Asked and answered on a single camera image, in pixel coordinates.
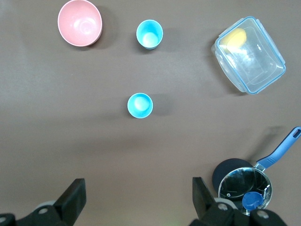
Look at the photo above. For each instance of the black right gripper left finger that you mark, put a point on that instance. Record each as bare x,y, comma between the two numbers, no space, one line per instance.
70,200

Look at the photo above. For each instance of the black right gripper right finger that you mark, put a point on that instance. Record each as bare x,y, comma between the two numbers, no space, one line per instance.
204,202

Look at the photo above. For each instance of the light blue plastic cup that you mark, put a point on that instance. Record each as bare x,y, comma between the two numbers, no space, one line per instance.
149,35
140,105

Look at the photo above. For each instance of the glass lid with blue knob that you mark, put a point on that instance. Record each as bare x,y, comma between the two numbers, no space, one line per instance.
237,183

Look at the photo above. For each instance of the brown table cover cloth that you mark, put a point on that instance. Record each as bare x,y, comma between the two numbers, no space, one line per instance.
70,117

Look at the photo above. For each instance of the clear container with blue rim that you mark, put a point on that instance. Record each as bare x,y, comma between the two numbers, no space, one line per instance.
254,61

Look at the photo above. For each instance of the yellow round fruit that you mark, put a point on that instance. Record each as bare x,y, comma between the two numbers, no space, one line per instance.
236,38

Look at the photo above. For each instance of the pink bowl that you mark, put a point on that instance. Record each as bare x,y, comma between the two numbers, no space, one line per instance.
80,23

